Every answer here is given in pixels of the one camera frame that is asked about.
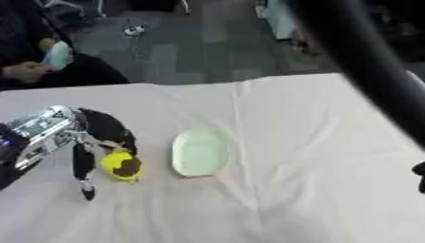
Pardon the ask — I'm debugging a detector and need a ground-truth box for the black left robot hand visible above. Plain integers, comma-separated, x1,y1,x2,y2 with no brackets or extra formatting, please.
71,107,139,202

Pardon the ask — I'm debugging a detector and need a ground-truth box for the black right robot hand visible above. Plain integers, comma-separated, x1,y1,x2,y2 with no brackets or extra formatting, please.
410,160,425,195

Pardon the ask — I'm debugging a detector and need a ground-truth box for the yellow round toy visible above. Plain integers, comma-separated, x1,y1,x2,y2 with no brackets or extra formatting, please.
98,149,145,183

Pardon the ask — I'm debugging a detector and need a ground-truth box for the pale teal box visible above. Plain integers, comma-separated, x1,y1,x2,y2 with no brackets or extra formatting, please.
259,0,299,41

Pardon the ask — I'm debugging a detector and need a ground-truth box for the person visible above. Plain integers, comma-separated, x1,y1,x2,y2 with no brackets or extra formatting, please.
0,0,133,92

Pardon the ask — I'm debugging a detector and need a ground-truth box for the pale blue handheld object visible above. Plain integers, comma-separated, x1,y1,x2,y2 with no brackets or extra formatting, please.
41,40,75,71

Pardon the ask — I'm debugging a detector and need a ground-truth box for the person's hand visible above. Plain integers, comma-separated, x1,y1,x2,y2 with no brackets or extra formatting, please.
0,60,55,84

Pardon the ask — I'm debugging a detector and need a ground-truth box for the pale green plate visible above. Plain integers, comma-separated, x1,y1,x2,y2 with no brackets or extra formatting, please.
169,128,232,178

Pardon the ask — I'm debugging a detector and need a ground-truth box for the small white floor device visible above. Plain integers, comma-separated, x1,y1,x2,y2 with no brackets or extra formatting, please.
120,24,150,38

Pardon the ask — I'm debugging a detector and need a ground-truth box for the thick black diagonal pole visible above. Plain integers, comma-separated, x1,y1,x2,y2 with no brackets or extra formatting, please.
284,0,425,150

